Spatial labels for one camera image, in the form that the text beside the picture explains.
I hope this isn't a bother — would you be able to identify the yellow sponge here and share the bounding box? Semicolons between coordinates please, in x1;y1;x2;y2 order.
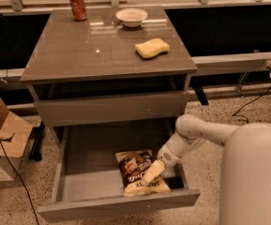
135;38;170;59

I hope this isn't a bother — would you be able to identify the orange soda can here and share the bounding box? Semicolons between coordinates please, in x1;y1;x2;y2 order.
69;0;86;22

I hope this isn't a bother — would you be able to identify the brown chip bag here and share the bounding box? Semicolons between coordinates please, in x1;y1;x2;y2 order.
115;149;171;197

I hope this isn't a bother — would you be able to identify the closed grey top drawer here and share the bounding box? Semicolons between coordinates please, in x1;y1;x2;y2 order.
35;91;187;127

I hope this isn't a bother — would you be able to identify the open grey middle drawer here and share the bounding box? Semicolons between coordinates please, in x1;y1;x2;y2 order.
38;119;200;223

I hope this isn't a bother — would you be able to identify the grey drawer cabinet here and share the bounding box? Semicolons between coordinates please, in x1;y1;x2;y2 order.
20;6;201;224

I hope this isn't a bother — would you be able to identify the black cable on left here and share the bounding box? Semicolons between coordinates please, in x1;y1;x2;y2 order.
0;105;39;225

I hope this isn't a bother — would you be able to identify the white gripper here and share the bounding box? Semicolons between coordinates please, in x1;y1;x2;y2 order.
142;142;185;185

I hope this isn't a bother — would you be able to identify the white bowl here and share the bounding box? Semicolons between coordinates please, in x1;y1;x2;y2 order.
115;8;148;28

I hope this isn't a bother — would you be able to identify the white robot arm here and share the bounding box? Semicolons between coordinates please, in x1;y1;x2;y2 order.
142;114;271;225

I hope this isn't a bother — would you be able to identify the cardboard box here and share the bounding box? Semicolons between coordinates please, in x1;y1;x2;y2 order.
0;98;33;182

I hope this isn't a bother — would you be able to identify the black power cable right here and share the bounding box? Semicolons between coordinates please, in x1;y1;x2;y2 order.
232;66;271;125

